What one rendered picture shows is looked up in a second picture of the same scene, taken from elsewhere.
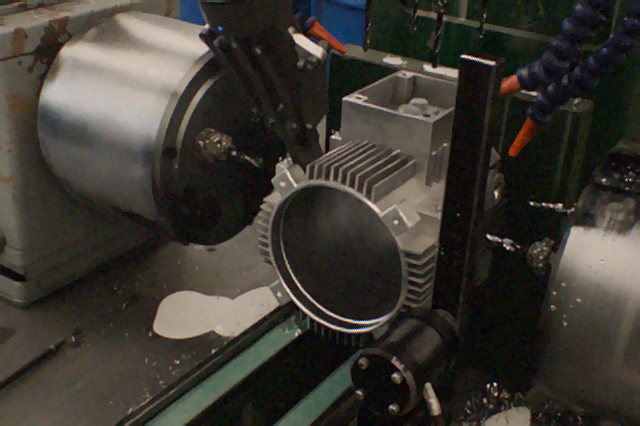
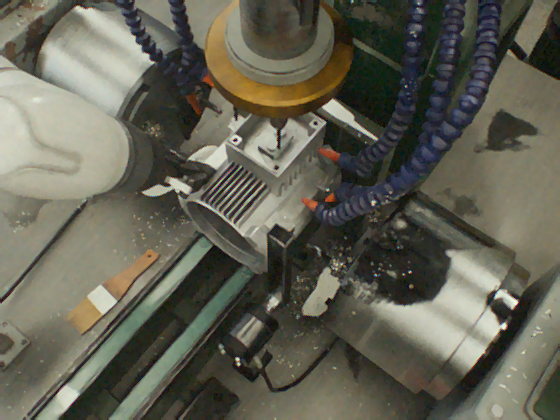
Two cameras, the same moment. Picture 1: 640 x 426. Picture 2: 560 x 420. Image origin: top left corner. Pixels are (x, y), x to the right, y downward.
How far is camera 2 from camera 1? 0.61 m
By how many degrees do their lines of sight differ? 38
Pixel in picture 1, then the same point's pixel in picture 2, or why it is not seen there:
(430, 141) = (278, 183)
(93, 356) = (104, 211)
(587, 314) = (345, 329)
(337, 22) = not seen: outside the picture
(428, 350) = (257, 339)
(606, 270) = (355, 317)
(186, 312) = not seen: hidden behind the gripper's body
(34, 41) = (21, 44)
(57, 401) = (85, 249)
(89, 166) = not seen: hidden behind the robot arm
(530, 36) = (373, 54)
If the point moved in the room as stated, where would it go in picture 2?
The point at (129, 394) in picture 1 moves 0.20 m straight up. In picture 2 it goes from (125, 244) to (98, 199)
